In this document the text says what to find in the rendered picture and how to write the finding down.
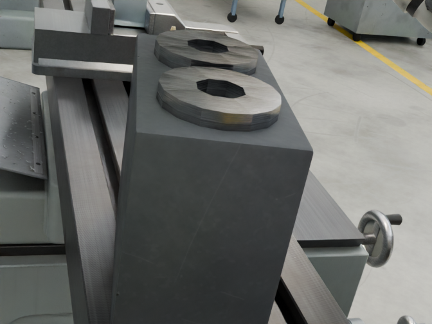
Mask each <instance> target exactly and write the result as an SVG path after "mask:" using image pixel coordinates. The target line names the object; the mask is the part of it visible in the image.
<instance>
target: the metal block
mask: <svg viewBox="0 0 432 324"><path fill-rule="evenodd" d="M112 3H113V5H114V7H115V10H116V12H115V19H114V24H115V25H122V26H135V27H142V28H144V26H145V16H146V9H147V0H112Z"/></svg>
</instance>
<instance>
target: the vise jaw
mask: <svg viewBox="0 0 432 324"><path fill-rule="evenodd" d="M172 26H175V29H176V30H185V29H186V26H185V25H184V23H183V22H182V20H181V19H180V18H179V16H178V15H177V14H176V12H175V10H174V9H173V8H172V6H171V5H170V4H169V3H168V1H167V0H147V9H146V16H145V26H144V29H145V31H146V32H147V34H150V35H159V34H160V33H163V32H167V31H170V30H171V27H172Z"/></svg>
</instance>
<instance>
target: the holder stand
mask: <svg viewBox="0 0 432 324"><path fill-rule="evenodd" d="M313 154H314V151H313V148H312V147H311V144H310V143H309V141H308V139H307V137H306V135H305V133H304V131H303V130H302V128H301V126H300V124H299V122H298V120H297V119H296V117H295V115H294V113H293V111H292V109H291V107H290V105H289V104H288V102H287V100H286V98H285V96H284V94H283V93H282V90H281V89H280V87H279V85H278V83H277V81H276V79H275V77H274V76H273V74H272V72H271V70H270V69H269V66H268V65H267V62H266V61H265V59H264V57H263V55H262V53H261V52H260V50H259V49H255V48H253V47H252V46H250V45H249V44H246V43H245V42H242V41H240V40H238V39H234V38H231V37H228V36H225V35H221V34H217V33H210V32H207V31H197V30H170V31H166V32H163V33H160V34H159V35H150V34H145V33H139V34H137V36H136V44H135V50H134V62H133V68H132V78H131V85H130V96H129V106H128V113H127V124H126V130H125V141H124V147H123V158H122V164H121V175H120V186H119V192H118V206H117V216H116V236H115V247H114V267H113V278H112V298H111V318H110V324H268V322H269V318H270V315H271V310H272V308H273V303H274V300H275V296H276V292H277V288H278V284H279V281H280V277H281V274H282V269H283V266H284V262H285V258H286V255H287V250H288V247H289V243H290V240H291V236H292V233H293V229H294V224H295V221H296V217H297V214H298V210H299V207H300V203H301V199H302V195H303V191H304V188H305V183H306V180H307V176H308V173H309V168H310V166H311V161H312V157H313Z"/></svg>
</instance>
